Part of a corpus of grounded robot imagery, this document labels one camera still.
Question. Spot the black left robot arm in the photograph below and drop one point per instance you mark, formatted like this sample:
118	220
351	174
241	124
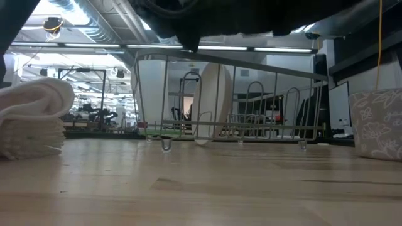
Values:
12	25

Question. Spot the white striped dish towel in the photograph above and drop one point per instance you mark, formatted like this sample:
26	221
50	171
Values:
31	125

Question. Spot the black computer monitor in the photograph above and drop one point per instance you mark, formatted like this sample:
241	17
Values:
322	94

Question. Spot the white board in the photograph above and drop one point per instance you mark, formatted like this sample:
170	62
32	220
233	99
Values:
339	106

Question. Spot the black background robot station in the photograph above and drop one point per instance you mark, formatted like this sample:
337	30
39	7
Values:
100	116

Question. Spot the LED tube light bar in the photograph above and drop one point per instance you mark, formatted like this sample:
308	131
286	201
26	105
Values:
94	45

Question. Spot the white plate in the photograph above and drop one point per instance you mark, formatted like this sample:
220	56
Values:
210	100

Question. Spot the translucent plastic cutlery holder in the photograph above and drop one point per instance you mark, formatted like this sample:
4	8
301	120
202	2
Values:
150	94

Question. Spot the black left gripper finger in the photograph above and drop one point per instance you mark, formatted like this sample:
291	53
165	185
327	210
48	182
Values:
191	42

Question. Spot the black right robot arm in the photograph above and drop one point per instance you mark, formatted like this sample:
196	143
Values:
326	7

